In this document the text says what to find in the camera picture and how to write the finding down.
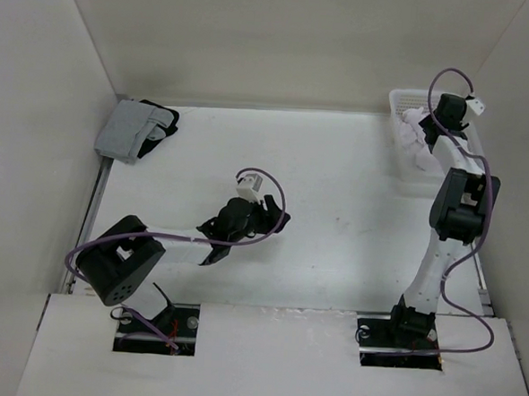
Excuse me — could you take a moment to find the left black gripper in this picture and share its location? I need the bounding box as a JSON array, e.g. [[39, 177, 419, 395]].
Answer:
[[228, 193, 290, 248]]

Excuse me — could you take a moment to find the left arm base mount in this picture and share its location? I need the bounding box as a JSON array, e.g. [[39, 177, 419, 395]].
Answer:
[[110, 303, 201, 357]]

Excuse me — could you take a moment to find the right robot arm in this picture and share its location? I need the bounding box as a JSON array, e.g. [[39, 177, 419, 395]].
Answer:
[[385, 93, 500, 353]]

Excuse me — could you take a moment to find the white tank top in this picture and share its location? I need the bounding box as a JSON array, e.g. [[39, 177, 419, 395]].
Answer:
[[399, 107, 442, 176]]

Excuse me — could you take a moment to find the folded grey tank top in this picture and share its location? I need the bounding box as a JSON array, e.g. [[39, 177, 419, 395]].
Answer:
[[94, 99, 159, 165]]

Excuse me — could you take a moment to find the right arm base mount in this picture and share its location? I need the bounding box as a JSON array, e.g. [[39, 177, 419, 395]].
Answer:
[[355, 314, 442, 371]]

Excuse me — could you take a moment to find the white plastic basket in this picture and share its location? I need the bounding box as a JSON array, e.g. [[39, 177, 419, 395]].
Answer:
[[383, 85, 494, 200]]

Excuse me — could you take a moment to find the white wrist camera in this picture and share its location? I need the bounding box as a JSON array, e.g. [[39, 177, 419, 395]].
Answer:
[[236, 173, 263, 204], [465, 95, 486, 116]]

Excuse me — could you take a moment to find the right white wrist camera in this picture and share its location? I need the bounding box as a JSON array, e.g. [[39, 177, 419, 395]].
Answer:
[[465, 95, 486, 116]]

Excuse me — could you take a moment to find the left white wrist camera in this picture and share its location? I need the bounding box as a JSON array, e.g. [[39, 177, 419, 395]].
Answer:
[[236, 173, 263, 204]]

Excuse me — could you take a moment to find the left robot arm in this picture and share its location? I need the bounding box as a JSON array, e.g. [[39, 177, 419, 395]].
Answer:
[[73, 194, 291, 334]]

